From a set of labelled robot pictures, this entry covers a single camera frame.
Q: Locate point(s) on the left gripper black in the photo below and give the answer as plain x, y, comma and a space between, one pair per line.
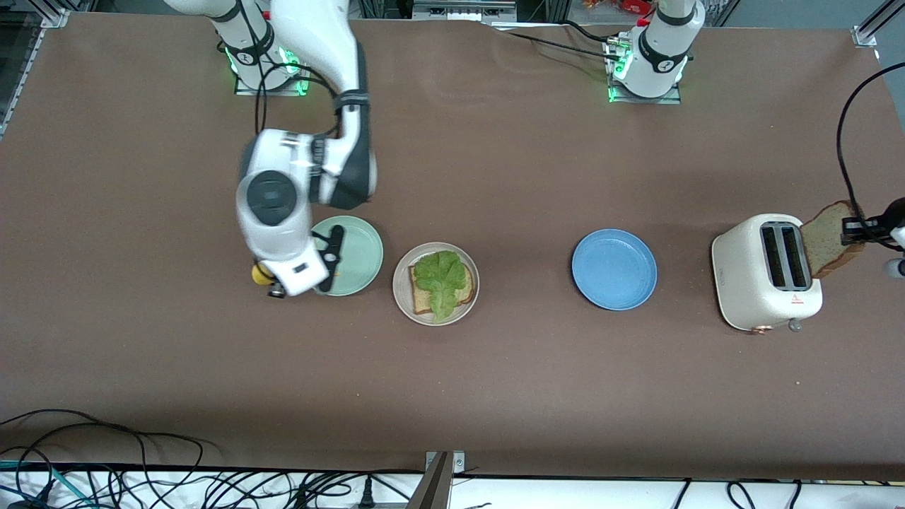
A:
865, 229

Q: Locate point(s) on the brown bread slice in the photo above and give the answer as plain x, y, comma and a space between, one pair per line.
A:
468, 291
827, 240

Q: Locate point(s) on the yellow mustard squeeze bottle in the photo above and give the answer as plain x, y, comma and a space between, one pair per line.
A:
263, 274

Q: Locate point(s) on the green lettuce leaf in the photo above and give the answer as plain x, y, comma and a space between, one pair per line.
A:
442, 283

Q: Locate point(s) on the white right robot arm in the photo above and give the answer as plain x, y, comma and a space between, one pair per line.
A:
272, 205

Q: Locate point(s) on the green round plate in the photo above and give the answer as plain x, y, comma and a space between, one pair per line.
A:
360, 254

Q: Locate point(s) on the beige round plate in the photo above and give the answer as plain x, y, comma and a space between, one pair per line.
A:
466, 311

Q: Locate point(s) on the blue round plate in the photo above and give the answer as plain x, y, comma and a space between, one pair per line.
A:
614, 269

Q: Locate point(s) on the white two-slot toaster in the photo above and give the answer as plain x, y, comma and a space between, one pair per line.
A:
742, 290

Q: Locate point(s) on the aluminium corner profile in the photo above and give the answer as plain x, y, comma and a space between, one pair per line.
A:
864, 37

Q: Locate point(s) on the black power plug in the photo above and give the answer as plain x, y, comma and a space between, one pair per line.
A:
367, 495

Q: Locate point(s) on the grey metal box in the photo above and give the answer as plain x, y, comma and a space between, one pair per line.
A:
463, 8

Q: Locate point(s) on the red packet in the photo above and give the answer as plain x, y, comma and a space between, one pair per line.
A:
622, 6

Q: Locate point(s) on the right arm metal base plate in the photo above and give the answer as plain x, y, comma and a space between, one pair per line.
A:
247, 92

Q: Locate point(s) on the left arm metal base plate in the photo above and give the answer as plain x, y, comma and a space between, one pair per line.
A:
647, 100

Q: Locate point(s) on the grey metal bracket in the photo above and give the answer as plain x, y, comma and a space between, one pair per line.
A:
435, 488

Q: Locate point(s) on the aluminium frame profile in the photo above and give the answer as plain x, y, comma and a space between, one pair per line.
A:
56, 18

